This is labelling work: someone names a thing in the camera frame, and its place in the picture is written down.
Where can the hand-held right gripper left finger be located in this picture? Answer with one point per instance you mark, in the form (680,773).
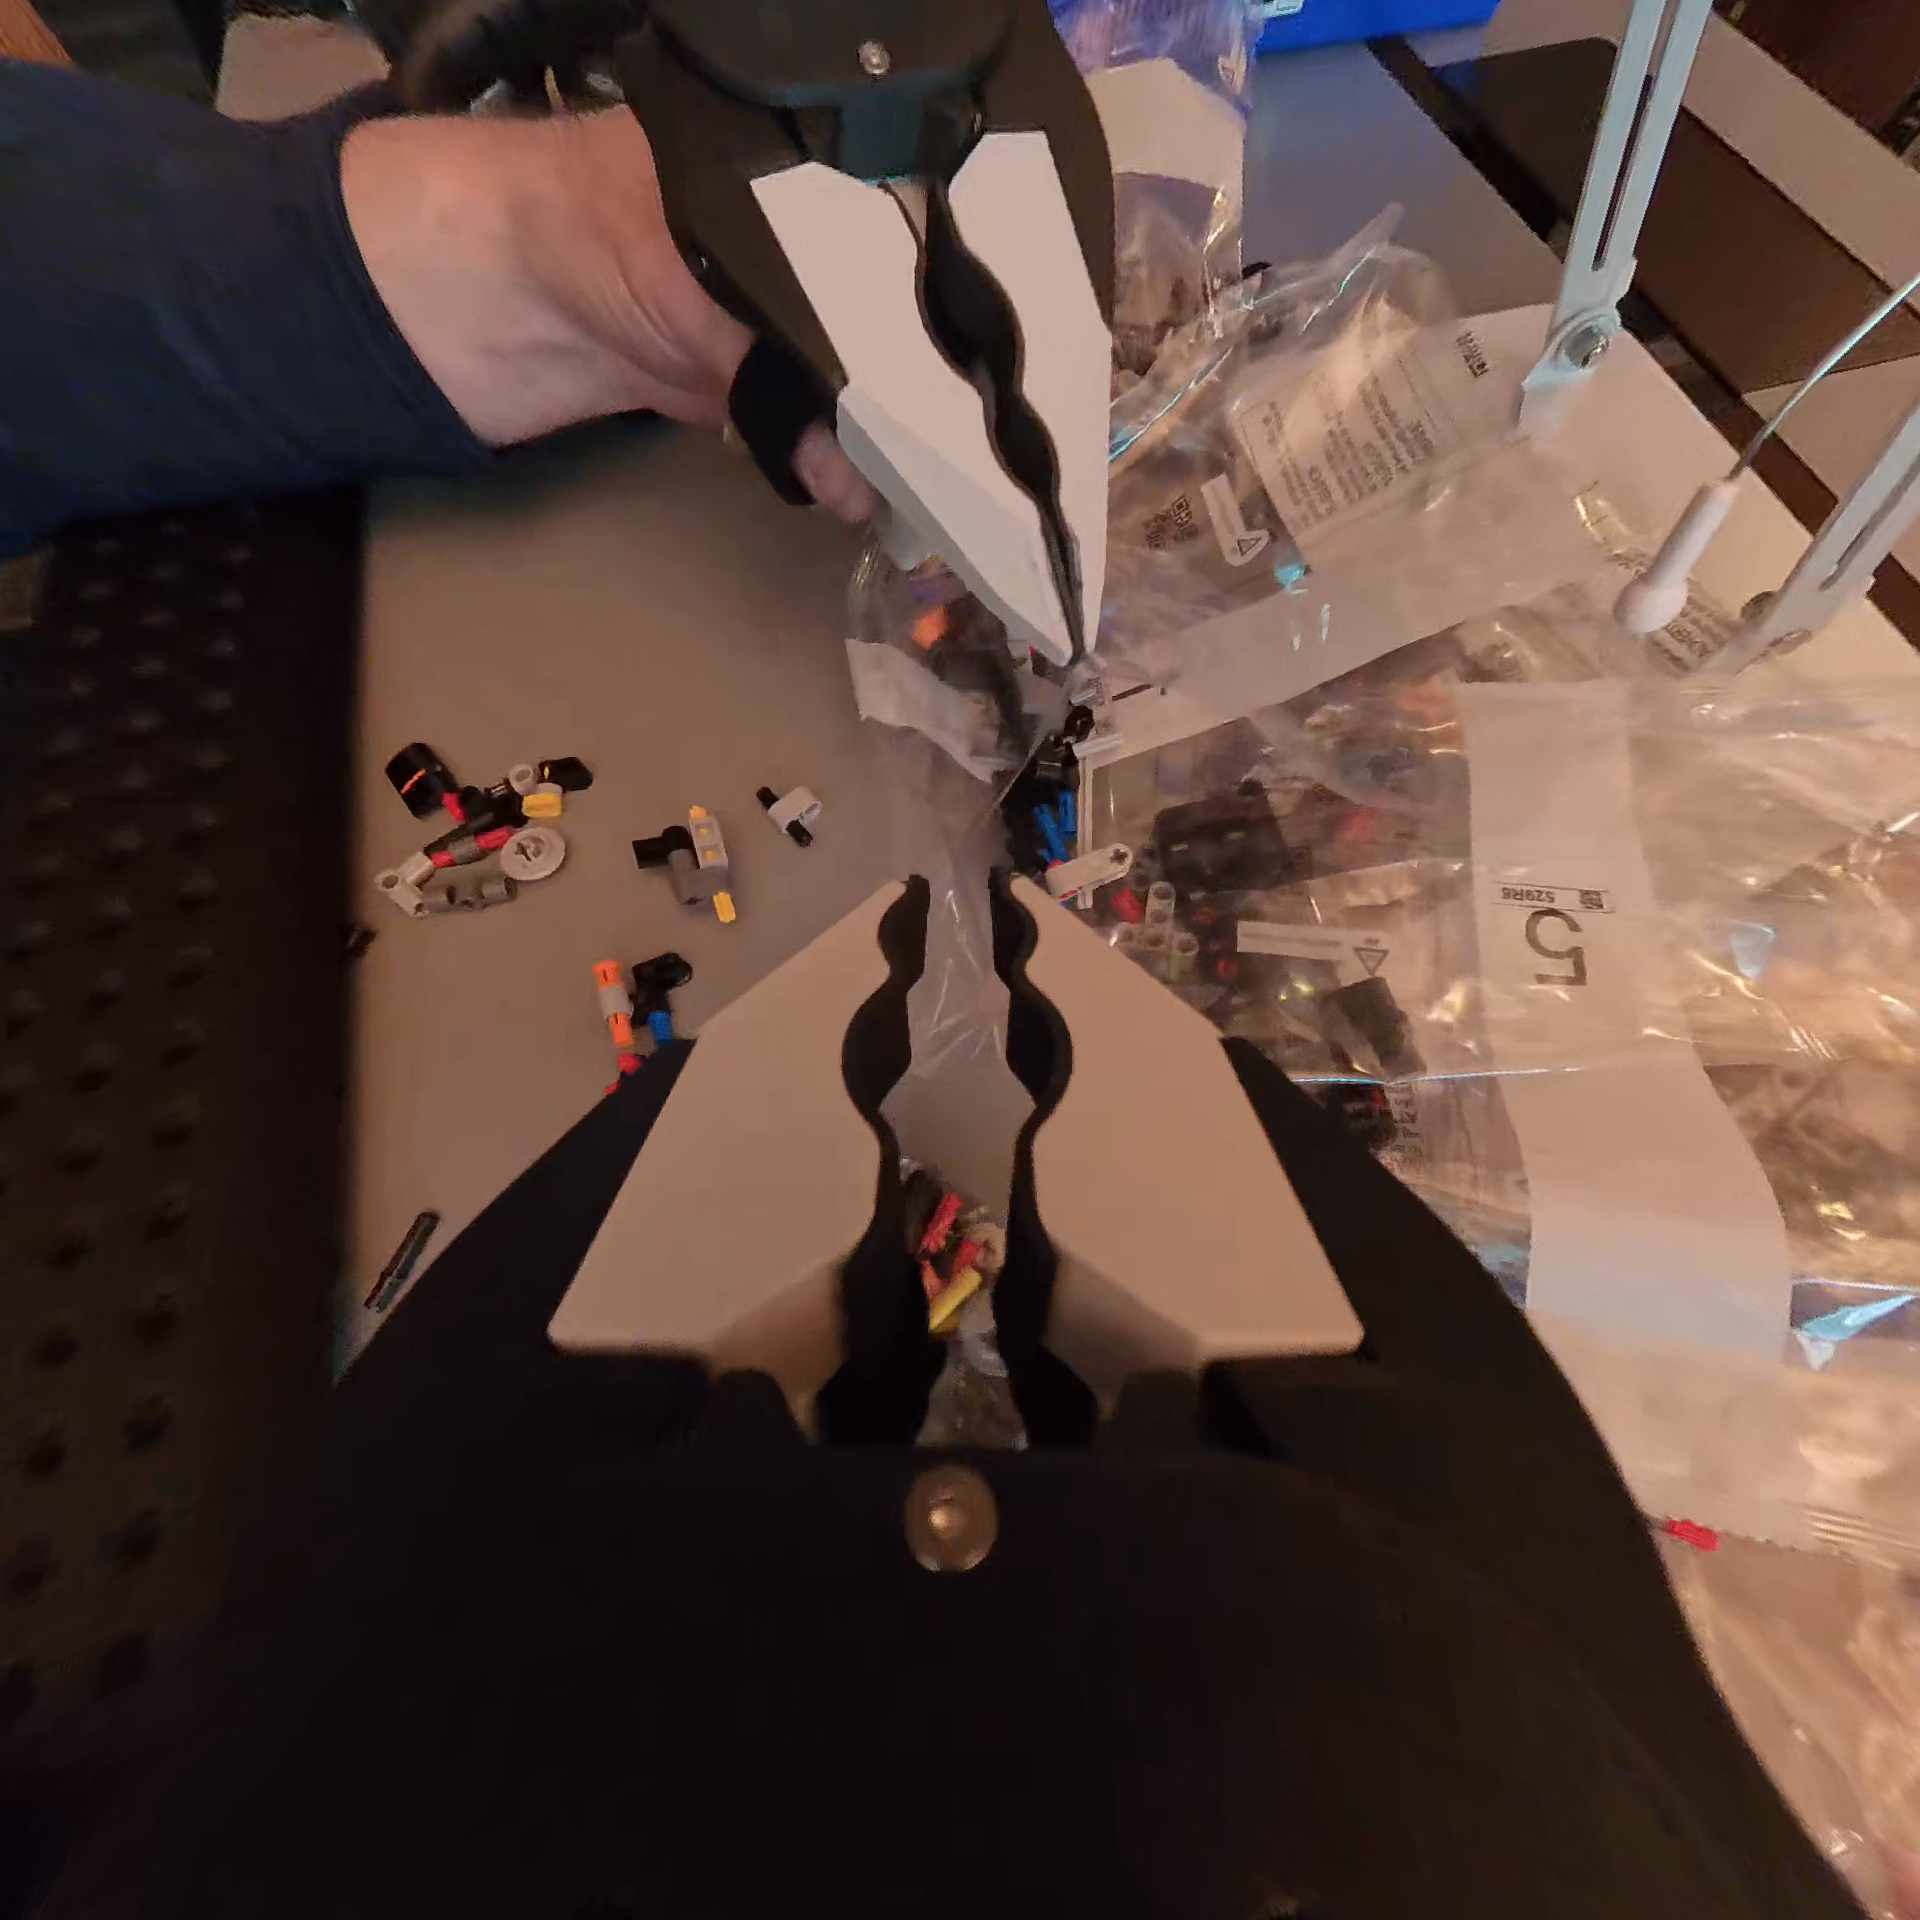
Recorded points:
(734,1186)

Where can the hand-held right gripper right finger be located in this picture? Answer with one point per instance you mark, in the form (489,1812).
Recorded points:
(1201,1201)

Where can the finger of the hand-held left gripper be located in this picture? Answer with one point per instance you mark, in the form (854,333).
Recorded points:
(885,375)
(1066,330)

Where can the short black lego pin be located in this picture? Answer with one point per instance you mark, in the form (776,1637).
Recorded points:
(404,1260)

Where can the clear plastic bag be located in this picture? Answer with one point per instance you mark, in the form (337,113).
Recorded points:
(1394,451)

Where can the large clear bag white label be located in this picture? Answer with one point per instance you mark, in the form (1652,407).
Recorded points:
(1590,1050)

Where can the person's left forearm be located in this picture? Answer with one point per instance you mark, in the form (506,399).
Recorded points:
(182,301)

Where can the orange grey lego pin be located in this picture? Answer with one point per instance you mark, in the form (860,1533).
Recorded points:
(615,1005)

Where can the grey yellow lego connector assembly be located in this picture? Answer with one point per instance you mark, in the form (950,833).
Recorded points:
(694,879)

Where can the grey lego pulley wheel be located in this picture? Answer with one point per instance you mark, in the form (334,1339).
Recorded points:
(542,858)

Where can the grey lego connector black pin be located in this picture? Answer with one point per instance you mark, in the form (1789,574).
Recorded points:
(796,811)

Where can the black yellow lego connector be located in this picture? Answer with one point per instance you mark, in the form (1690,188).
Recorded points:
(567,773)

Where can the black lego panel red stripe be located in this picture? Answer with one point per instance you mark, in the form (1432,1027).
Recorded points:
(417,778)

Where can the pile of clear lego bags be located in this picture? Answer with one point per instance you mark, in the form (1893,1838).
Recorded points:
(1724,826)

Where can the person's left hand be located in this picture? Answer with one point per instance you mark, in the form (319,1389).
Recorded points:
(524,271)

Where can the orange blue black connector cluster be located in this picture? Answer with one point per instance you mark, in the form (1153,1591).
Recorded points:
(661,985)

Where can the small clear bag of pins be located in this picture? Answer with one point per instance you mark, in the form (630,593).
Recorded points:
(953,1277)

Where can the blue plastic bin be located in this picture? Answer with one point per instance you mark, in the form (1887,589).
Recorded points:
(1382,19)

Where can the white slotted stand leg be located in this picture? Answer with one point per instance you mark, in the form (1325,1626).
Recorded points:
(1612,225)
(1830,571)

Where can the black perforated pad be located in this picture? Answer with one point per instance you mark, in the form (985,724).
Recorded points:
(166,1050)

